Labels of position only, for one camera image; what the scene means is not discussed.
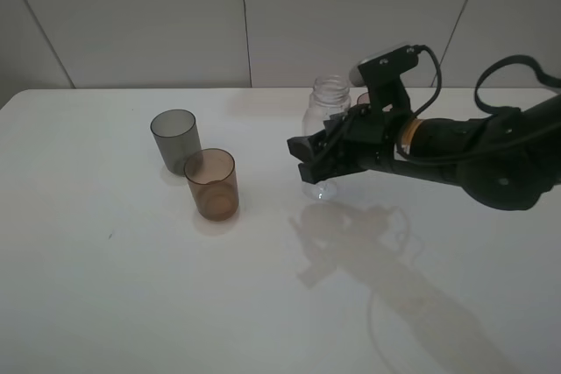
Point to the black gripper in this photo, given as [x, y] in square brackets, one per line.
[350, 143]

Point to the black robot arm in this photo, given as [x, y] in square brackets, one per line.
[505, 161]

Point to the pink translucent plastic cup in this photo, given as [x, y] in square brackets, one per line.
[363, 99]

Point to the brown translucent plastic cup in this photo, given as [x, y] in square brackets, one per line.
[212, 179]

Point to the grey translucent plastic cup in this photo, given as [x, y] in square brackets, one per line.
[176, 135]

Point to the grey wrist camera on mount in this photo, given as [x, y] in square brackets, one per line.
[381, 75]

